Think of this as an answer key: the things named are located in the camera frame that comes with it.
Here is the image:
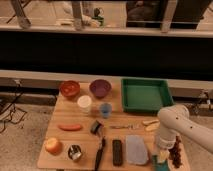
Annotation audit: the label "green sponge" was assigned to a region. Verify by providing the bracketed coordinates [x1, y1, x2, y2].
[152, 155, 170, 171]

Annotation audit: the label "red yellow apple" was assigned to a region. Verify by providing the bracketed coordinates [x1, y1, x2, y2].
[45, 137, 62, 155]

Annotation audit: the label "small metal cup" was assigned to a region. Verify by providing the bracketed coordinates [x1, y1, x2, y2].
[68, 145, 82, 162]

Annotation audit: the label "red bowl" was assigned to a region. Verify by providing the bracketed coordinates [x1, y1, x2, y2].
[59, 80, 80, 98]

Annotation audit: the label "grey folded cloth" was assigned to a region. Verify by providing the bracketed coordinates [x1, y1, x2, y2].
[126, 135, 149, 165]

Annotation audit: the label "black floor cables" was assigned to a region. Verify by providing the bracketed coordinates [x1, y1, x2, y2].
[0, 79, 28, 134]

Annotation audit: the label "wooden cutting board table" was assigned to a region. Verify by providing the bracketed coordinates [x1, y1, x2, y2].
[36, 81, 191, 171]

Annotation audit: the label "orange carrot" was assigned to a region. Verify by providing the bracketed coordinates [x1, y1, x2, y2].
[58, 124, 82, 131]

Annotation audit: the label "dark red grapes bunch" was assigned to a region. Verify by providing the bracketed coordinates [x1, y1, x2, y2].
[169, 136, 181, 168]

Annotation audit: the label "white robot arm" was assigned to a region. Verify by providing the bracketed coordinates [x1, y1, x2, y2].
[154, 105, 213, 163]

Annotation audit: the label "yellow banana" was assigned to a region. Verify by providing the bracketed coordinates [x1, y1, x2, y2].
[142, 119, 160, 132]

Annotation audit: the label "blue plastic cup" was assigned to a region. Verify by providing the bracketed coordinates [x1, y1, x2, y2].
[99, 103, 112, 119]

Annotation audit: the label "purple bowl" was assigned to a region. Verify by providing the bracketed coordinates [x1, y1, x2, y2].
[89, 79, 112, 98]

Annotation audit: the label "black rectangular remote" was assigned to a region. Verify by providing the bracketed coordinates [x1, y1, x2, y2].
[112, 140, 123, 166]

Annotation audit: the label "metal fork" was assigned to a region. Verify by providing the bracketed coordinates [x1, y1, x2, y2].
[109, 125, 140, 130]

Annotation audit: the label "white plastic cup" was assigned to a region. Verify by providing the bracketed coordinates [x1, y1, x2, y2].
[77, 95, 92, 114]

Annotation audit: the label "green plastic tray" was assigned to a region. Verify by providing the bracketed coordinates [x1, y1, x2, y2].
[121, 78, 174, 114]

